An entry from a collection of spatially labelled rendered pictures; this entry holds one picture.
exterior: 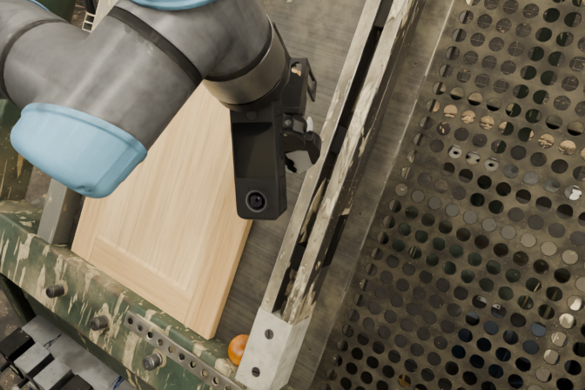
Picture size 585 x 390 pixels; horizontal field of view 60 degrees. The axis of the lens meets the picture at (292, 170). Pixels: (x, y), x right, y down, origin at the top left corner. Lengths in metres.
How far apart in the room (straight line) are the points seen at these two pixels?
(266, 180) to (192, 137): 0.47
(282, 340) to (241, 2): 0.55
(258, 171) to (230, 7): 0.18
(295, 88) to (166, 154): 0.50
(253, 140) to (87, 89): 0.19
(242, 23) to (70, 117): 0.13
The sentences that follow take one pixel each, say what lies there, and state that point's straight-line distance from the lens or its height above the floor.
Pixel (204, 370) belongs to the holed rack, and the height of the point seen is 0.89.
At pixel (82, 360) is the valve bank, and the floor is 0.74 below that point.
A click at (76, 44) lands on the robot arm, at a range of 0.37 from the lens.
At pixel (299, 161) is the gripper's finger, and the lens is 0.57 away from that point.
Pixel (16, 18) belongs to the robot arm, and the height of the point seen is 1.53.
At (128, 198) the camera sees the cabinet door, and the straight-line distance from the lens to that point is 1.03.
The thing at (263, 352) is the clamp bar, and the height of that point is 0.98.
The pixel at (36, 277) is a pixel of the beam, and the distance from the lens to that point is 1.19.
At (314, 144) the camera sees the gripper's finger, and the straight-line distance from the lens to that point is 0.52.
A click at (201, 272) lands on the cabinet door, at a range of 0.92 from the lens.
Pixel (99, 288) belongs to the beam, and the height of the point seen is 0.90.
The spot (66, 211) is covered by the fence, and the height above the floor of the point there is 0.95.
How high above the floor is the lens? 1.68
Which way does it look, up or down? 39 degrees down
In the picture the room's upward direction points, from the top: straight up
